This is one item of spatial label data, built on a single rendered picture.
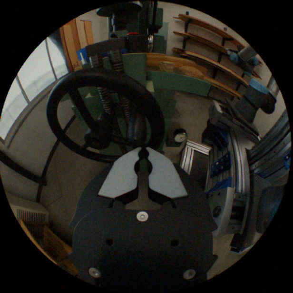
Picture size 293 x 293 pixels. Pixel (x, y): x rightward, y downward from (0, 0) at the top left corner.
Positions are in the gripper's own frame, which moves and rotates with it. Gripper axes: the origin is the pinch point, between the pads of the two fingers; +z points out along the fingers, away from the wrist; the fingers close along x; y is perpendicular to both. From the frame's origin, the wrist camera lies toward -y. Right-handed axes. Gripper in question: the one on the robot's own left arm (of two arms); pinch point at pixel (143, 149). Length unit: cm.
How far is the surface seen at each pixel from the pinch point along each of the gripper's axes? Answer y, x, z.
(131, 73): -12.4, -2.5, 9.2
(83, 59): -66, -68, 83
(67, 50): -116, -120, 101
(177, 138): 8.8, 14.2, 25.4
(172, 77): -14.6, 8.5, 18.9
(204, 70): -25.6, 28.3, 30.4
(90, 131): -1.2, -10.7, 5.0
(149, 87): -9.7, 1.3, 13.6
